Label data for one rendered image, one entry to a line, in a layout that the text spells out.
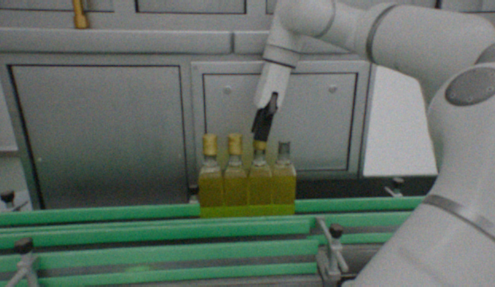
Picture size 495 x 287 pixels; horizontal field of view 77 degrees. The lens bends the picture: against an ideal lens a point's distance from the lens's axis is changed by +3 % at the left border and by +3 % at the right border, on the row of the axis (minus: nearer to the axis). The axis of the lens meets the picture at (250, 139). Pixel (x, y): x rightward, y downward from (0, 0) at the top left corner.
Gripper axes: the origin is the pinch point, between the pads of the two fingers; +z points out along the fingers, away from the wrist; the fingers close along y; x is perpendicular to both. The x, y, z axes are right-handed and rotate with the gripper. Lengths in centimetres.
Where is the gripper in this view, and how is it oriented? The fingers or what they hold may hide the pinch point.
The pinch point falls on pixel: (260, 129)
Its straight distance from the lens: 70.0
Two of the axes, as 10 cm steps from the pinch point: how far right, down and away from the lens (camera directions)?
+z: -2.5, 9.3, 2.7
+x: 9.6, 2.2, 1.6
